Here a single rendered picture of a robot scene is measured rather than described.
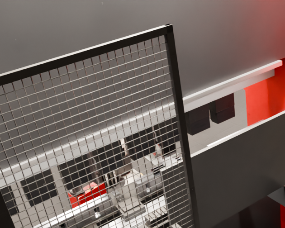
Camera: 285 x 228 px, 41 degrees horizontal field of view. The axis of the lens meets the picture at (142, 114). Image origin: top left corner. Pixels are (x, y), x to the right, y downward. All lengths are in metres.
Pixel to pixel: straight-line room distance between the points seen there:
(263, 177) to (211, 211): 0.35
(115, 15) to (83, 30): 0.15
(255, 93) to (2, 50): 1.85
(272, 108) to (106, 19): 1.50
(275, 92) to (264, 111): 0.20
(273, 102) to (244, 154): 0.88
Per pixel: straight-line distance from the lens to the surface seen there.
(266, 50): 2.30
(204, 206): 1.92
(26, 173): 1.96
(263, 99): 2.82
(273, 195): 2.42
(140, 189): 2.29
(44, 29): 1.61
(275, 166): 2.15
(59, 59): 1.06
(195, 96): 1.99
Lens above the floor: 2.25
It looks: 24 degrees down
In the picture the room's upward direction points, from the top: 11 degrees counter-clockwise
